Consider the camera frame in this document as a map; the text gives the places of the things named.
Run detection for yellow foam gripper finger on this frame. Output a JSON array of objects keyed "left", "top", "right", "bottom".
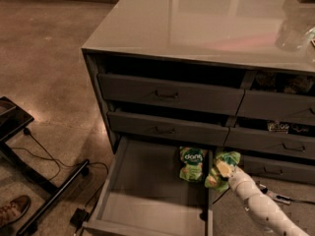
[{"left": 216, "top": 160, "right": 233, "bottom": 178}]

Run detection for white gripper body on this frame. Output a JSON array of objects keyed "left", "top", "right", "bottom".
[{"left": 228, "top": 167, "right": 260, "bottom": 201}]

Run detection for green dang rice chip bag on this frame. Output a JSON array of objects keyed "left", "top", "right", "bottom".
[{"left": 205, "top": 151, "right": 241, "bottom": 193}]

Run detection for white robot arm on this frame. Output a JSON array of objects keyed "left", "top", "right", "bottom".
[{"left": 215, "top": 159, "right": 310, "bottom": 236}]

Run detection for bottom right grey drawer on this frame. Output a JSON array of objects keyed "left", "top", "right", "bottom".
[{"left": 240, "top": 155, "right": 315, "bottom": 185}]

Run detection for grey drawer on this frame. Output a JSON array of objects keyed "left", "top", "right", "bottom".
[
  {"left": 97, "top": 74, "right": 244, "bottom": 115},
  {"left": 237, "top": 90, "right": 315, "bottom": 126},
  {"left": 107, "top": 111, "right": 228, "bottom": 146},
  {"left": 240, "top": 155, "right": 315, "bottom": 185},
  {"left": 224, "top": 128, "right": 315, "bottom": 159}
]

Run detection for middle right grey drawer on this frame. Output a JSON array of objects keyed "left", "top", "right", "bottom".
[{"left": 224, "top": 128, "right": 315, "bottom": 159}]

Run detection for snack bags in middle drawer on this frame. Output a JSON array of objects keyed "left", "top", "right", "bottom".
[{"left": 267, "top": 121, "right": 314, "bottom": 136}]

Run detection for snack bags in drawer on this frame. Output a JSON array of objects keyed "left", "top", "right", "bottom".
[
  {"left": 252, "top": 72, "right": 315, "bottom": 95},
  {"left": 267, "top": 121, "right": 314, "bottom": 136}
]

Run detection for top right grey drawer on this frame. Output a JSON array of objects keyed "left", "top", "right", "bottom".
[{"left": 237, "top": 90, "right": 315, "bottom": 126}]

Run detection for open bottom left drawer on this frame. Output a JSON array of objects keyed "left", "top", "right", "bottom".
[{"left": 84, "top": 137, "right": 213, "bottom": 236}]

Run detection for grey drawer cabinet counter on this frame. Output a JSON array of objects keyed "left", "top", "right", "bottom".
[{"left": 81, "top": 0, "right": 315, "bottom": 186}]

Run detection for snack bags in top drawer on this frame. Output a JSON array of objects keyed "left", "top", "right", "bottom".
[{"left": 252, "top": 72, "right": 315, "bottom": 95}]

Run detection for middle left grey drawer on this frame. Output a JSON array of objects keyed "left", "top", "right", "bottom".
[{"left": 107, "top": 111, "right": 228, "bottom": 146}]

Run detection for top left grey drawer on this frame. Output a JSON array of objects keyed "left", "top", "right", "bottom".
[{"left": 97, "top": 74, "right": 244, "bottom": 115}]

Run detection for clear object on counter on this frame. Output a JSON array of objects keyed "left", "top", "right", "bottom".
[{"left": 275, "top": 20, "right": 315, "bottom": 52}]

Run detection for white power strip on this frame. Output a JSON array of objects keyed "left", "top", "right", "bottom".
[{"left": 256, "top": 182, "right": 291, "bottom": 206}]

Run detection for black power adapter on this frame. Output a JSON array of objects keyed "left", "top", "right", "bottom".
[{"left": 70, "top": 208, "right": 89, "bottom": 227}]

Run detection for brown shoe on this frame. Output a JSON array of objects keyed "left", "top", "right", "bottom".
[{"left": 0, "top": 195, "right": 32, "bottom": 228}]

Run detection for black metal stand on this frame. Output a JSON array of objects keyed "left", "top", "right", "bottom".
[{"left": 0, "top": 96, "right": 90, "bottom": 236}]

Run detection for black floor cable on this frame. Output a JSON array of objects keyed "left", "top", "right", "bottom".
[{"left": 11, "top": 127, "right": 109, "bottom": 211}]

